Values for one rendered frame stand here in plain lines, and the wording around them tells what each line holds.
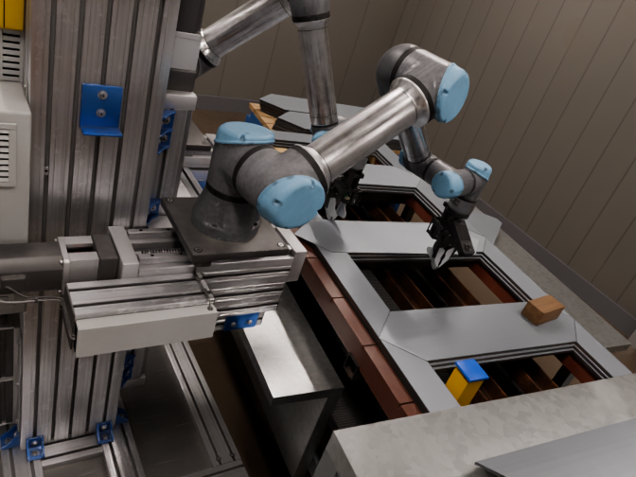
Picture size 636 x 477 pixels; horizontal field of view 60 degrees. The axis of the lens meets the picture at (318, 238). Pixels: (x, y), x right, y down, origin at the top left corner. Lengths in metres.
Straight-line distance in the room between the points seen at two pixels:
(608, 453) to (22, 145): 1.14
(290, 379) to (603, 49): 3.27
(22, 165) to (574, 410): 1.11
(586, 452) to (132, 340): 0.81
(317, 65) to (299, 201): 0.53
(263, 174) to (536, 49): 3.57
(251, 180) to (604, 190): 3.22
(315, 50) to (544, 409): 0.96
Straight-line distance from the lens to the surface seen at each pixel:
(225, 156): 1.11
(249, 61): 4.84
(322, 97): 1.48
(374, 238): 1.79
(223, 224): 1.16
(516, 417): 1.05
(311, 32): 1.45
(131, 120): 1.20
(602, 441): 1.09
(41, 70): 1.14
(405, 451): 0.88
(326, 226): 1.75
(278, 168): 1.03
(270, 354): 1.47
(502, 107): 4.54
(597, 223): 4.06
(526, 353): 1.65
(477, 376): 1.36
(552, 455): 0.99
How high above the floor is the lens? 1.67
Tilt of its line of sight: 30 degrees down
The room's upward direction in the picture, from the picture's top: 19 degrees clockwise
